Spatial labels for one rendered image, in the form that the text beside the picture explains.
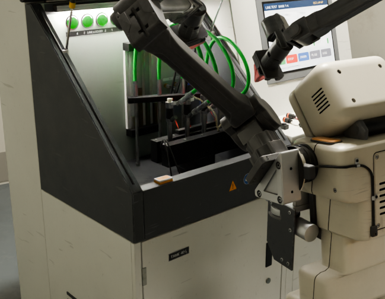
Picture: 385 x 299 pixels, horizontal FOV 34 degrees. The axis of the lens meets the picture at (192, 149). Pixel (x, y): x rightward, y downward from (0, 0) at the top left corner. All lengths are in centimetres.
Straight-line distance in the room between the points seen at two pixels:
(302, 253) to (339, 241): 103
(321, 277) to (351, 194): 25
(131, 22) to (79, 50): 104
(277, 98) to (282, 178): 124
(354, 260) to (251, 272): 86
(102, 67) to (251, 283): 95
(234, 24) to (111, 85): 51
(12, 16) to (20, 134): 43
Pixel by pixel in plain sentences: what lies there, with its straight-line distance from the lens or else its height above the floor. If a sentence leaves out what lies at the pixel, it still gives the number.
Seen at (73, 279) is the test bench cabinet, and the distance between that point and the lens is 229.
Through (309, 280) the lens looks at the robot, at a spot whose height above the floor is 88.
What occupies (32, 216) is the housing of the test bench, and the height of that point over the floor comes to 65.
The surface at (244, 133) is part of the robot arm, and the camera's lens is 137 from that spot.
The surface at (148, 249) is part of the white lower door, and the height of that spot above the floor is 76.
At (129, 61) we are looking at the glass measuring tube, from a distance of 234.
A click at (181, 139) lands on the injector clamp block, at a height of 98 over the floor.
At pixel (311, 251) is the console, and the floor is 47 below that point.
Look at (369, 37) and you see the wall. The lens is 508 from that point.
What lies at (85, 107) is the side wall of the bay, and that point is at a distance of 192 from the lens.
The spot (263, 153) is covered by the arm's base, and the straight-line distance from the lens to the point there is 132.
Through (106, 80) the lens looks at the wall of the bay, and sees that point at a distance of 232.
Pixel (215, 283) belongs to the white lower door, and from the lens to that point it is 217.
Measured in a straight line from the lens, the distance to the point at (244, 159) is 208.
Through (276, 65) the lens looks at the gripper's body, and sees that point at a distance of 188.
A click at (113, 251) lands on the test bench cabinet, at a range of 198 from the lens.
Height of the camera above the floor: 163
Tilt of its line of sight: 18 degrees down
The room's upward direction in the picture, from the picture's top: straight up
